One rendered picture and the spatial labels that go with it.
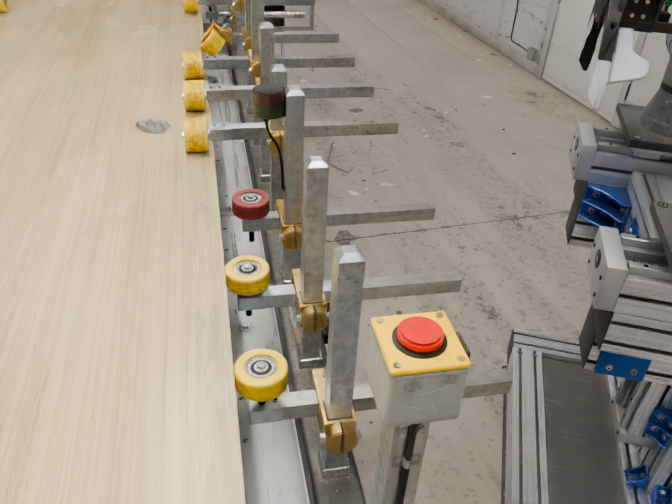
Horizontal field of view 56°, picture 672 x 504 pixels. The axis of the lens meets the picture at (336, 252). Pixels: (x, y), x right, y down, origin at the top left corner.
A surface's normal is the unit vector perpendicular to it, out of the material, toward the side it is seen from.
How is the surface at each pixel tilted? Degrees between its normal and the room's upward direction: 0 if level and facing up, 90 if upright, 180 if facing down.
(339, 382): 90
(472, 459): 0
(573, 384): 0
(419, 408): 90
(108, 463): 0
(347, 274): 90
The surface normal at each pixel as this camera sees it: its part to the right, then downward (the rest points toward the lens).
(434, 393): 0.19, 0.57
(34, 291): 0.05, -0.82
